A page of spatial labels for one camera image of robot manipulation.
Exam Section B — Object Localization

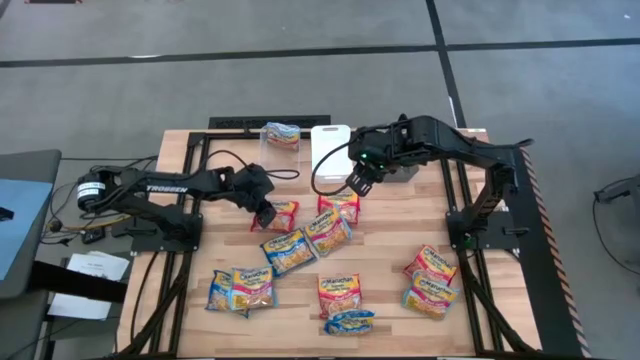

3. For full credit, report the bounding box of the red beef ramen packet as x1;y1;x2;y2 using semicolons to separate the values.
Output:
249;199;301;235
317;191;361;225
402;243;459;286
317;273;364;320

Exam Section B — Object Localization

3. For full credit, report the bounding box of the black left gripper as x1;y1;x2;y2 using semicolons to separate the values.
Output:
234;163;278;230

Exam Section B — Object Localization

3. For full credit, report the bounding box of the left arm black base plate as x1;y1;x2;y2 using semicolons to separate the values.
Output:
130;212;204;254

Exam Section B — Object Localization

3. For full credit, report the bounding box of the blue soy sauce ramen packet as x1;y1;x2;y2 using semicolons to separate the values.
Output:
205;269;250;320
259;228;320;279
323;308;376;336

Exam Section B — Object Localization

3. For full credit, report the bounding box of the blue sheet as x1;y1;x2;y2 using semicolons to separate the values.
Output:
0;178;55;281

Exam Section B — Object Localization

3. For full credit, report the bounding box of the yellow cable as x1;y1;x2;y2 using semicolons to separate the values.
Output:
62;213;136;234

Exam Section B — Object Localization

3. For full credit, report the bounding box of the grey desk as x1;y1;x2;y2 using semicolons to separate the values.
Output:
0;148;64;360

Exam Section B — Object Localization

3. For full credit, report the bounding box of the teal-edged Maruchan ramen packet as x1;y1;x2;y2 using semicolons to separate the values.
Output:
263;121;302;153
401;269;461;321
303;207;354;259
228;265;280;311

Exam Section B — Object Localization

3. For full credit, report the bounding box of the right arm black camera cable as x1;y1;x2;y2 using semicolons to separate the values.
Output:
310;139;354;197

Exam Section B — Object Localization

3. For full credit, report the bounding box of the black beam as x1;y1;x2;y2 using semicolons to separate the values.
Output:
29;259;129;305

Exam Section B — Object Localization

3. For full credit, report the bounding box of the grey plastic bin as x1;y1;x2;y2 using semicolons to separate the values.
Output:
384;164;420;184

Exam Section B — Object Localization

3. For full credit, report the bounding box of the black aluminium table frame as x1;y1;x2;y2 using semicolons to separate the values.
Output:
117;128;539;359

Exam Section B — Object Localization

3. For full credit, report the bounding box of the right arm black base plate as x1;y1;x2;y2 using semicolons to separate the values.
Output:
446;209;521;251

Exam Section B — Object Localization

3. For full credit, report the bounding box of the black panel with striped edge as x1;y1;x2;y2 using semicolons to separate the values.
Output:
499;144;592;359

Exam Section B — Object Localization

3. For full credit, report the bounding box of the clear plastic bin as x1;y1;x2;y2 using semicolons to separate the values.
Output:
258;123;303;176

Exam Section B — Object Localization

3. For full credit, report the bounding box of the white plastic bin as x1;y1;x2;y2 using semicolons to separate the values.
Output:
309;124;352;185

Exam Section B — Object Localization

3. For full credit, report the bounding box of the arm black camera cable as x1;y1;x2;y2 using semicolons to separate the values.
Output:
202;148;301;181
310;139;354;197

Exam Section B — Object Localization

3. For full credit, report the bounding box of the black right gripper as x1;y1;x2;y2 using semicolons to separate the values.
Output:
347;127;401;197

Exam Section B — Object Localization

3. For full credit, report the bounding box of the white paper sheet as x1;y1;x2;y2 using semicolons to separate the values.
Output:
47;292;114;321
66;251;131;282

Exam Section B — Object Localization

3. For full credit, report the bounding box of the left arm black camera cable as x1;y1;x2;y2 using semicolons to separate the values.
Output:
202;148;301;181

